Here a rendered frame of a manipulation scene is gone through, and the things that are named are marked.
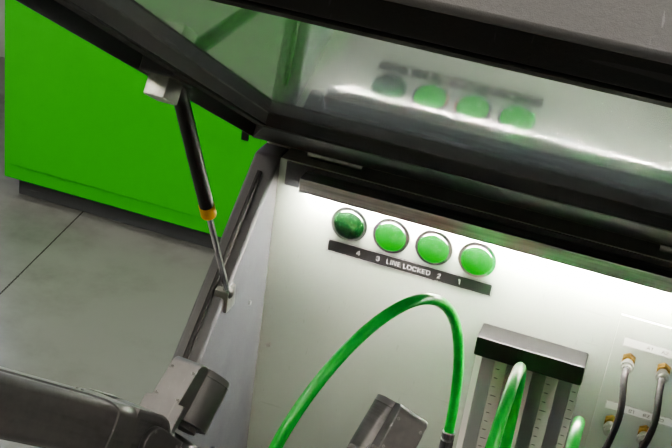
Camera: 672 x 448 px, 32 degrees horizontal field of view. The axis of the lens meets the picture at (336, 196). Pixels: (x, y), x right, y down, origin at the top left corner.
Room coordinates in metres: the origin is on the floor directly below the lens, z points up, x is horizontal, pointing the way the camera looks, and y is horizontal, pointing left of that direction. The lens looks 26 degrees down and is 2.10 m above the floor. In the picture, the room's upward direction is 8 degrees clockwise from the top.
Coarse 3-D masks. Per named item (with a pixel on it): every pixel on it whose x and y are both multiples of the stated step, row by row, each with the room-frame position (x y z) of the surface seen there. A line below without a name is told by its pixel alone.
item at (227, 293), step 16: (176, 112) 1.15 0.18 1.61; (192, 112) 1.16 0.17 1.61; (192, 128) 1.16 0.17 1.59; (192, 144) 1.17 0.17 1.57; (192, 160) 1.17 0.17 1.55; (192, 176) 1.19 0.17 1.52; (208, 192) 1.20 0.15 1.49; (208, 208) 1.21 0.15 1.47; (208, 224) 1.23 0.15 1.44; (224, 272) 1.27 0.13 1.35; (224, 288) 1.28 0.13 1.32; (224, 304) 1.28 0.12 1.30
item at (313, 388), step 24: (384, 312) 1.11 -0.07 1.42; (456, 312) 1.22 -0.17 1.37; (360, 336) 1.08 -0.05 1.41; (456, 336) 1.23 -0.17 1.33; (336, 360) 1.05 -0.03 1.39; (456, 360) 1.25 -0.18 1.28; (312, 384) 1.03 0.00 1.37; (456, 384) 1.25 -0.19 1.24; (456, 408) 1.26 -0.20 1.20; (288, 432) 0.99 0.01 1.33
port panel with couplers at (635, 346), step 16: (624, 320) 1.29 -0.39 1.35; (640, 320) 1.28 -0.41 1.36; (624, 336) 1.29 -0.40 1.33; (640, 336) 1.28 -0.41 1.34; (656, 336) 1.28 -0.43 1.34; (624, 352) 1.29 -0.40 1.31; (640, 352) 1.28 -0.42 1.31; (656, 352) 1.27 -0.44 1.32; (608, 368) 1.29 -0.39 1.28; (640, 368) 1.28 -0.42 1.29; (656, 368) 1.27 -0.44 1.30; (608, 384) 1.29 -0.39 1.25; (640, 384) 1.28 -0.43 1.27; (656, 384) 1.27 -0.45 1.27; (608, 400) 1.29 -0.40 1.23; (640, 400) 1.28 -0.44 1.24; (608, 416) 1.28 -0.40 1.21; (624, 416) 1.28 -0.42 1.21; (640, 416) 1.27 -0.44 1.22; (592, 432) 1.29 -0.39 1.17; (608, 432) 1.25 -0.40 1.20; (624, 432) 1.28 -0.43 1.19; (640, 432) 1.26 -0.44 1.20; (656, 432) 1.27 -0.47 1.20
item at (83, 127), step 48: (48, 48) 3.86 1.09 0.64; (96, 48) 3.81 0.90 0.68; (48, 96) 3.86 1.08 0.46; (96, 96) 3.81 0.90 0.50; (144, 96) 3.76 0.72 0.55; (48, 144) 3.86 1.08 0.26; (96, 144) 3.81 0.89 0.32; (144, 144) 3.76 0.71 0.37; (240, 144) 3.66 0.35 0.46; (48, 192) 3.91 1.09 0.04; (96, 192) 3.81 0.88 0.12; (144, 192) 3.75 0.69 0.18; (192, 192) 3.70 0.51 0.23; (192, 240) 3.75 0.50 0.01
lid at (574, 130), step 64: (64, 0) 0.84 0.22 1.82; (128, 0) 0.86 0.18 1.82; (192, 0) 0.79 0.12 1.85; (256, 0) 0.67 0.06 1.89; (320, 0) 0.66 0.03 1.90; (384, 0) 0.65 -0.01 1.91; (448, 0) 0.56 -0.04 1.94; (512, 0) 0.56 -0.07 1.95; (576, 0) 0.55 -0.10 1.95; (640, 0) 0.55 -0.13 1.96; (128, 64) 1.11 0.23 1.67; (192, 64) 1.07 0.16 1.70; (256, 64) 0.98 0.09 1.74; (320, 64) 0.89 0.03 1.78; (384, 64) 0.81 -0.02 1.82; (448, 64) 0.75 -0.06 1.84; (512, 64) 0.62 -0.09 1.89; (576, 64) 0.62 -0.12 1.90; (640, 64) 0.61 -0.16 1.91; (256, 128) 1.44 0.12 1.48; (320, 128) 1.27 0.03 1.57; (384, 128) 1.14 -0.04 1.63; (448, 128) 1.02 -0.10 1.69; (512, 128) 0.92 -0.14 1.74; (576, 128) 0.84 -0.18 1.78; (640, 128) 0.77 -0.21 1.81; (512, 192) 1.22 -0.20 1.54; (576, 192) 1.19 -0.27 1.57; (640, 192) 1.06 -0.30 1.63
